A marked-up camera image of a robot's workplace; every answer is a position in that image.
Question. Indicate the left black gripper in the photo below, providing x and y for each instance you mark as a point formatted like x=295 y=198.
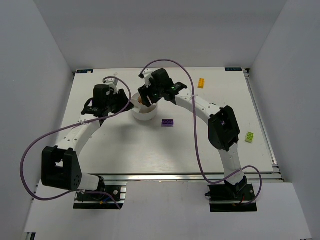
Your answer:
x=122 y=100

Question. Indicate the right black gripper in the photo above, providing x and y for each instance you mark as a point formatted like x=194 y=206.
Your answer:
x=146 y=92

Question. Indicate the orange 2x4 lego brick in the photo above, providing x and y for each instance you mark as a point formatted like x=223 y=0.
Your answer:
x=201 y=83

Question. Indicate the lime lego brick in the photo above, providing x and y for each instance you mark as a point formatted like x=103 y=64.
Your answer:
x=249 y=137

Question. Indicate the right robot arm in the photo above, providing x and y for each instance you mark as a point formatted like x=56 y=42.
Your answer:
x=223 y=128

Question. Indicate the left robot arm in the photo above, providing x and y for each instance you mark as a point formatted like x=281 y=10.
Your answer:
x=60 y=167

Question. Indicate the white round divided container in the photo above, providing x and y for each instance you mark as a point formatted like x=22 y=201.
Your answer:
x=142 y=112

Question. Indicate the purple 2x4 lego brick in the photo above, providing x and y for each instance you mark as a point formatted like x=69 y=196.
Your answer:
x=167 y=122

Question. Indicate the left blue table label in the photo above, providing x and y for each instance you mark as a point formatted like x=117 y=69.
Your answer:
x=84 y=71

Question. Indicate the blue table label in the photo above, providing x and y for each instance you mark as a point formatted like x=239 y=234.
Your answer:
x=84 y=71
x=233 y=69

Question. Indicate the right blue table label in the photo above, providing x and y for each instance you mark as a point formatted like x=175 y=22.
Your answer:
x=233 y=69

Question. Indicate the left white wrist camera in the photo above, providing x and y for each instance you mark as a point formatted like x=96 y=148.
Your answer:
x=112 y=83

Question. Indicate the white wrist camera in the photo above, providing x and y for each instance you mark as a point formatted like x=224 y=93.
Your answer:
x=112 y=83
x=146 y=75

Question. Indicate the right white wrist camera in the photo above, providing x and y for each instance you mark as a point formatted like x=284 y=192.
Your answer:
x=146 y=75

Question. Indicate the aluminium table rail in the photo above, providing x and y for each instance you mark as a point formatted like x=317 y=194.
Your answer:
x=269 y=177

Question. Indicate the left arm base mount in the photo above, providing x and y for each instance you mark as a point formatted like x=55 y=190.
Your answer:
x=89 y=201

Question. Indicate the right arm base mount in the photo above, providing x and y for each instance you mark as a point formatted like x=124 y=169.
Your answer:
x=223 y=200

